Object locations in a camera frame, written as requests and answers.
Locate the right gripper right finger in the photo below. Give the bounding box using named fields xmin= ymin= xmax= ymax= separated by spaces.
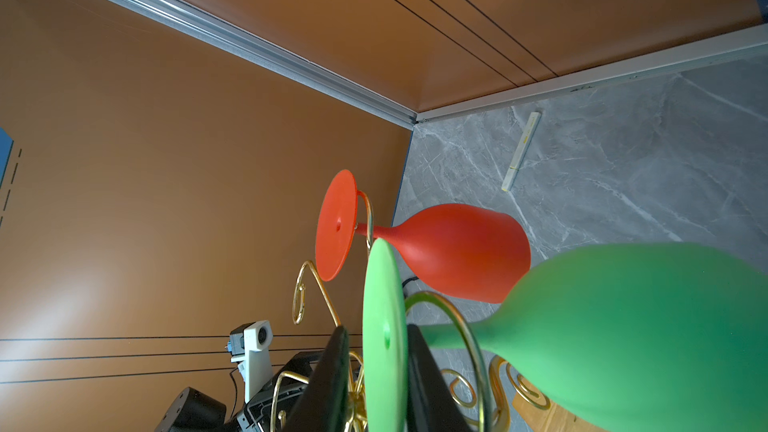
xmin=406 ymin=324 xmax=470 ymax=432

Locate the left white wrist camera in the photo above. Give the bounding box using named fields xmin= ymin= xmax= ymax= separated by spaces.
xmin=227 ymin=320 xmax=273 ymax=403

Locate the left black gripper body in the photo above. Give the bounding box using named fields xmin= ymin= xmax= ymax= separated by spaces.
xmin=233 ymin=350 xmax=328 ymax=432

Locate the small yellow ruler piece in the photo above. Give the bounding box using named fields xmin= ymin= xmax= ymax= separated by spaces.
xmin=501 ymin=111 xmax=542 ymax=192

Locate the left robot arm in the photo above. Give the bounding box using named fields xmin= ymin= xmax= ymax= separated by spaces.
xmin=155 ymin=350 xmax=322 ymax=431

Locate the red wine glass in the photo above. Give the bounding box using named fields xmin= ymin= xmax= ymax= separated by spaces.
xmin=315 ymin=170 xmax=531 ymax=304

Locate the gold wire glass rack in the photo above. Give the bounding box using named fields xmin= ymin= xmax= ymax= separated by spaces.
xmin=269 ymin=188 xmax=553 ymax=432

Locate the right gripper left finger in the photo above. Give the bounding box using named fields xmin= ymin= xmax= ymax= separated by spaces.
xmin=282 ymin=326 xmax=350 ymax=432

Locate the green wine glass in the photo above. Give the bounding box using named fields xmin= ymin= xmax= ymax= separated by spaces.
xmin=361 ymin=237 xmax=768 ymax=432

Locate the wooden rack base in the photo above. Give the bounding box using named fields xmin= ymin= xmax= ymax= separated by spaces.
xmin=512 ymin=395 xmax=605 ymax=432

